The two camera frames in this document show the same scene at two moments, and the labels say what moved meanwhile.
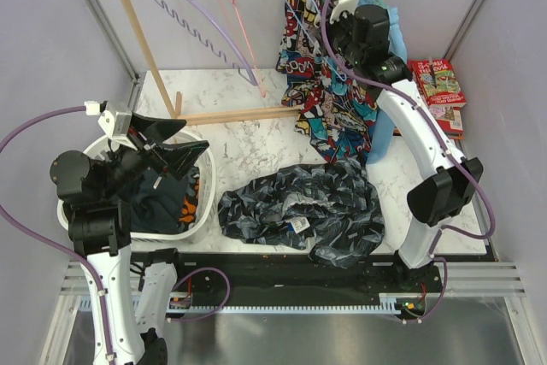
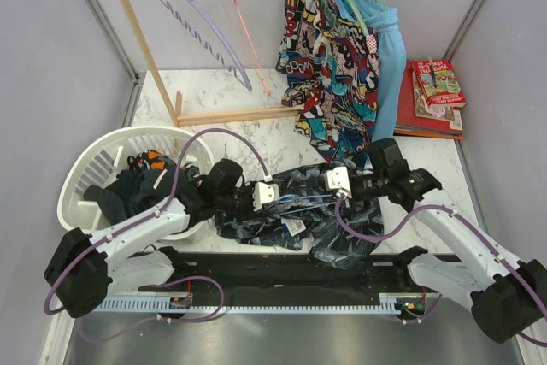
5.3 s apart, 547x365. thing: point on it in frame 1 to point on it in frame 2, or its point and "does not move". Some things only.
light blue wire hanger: [302, 23] to [302, 197]
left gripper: [175, 157] to [249, 190]
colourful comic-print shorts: [336, 114] does not move
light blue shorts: [384, 120] does not move
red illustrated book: [438, 81] does not move
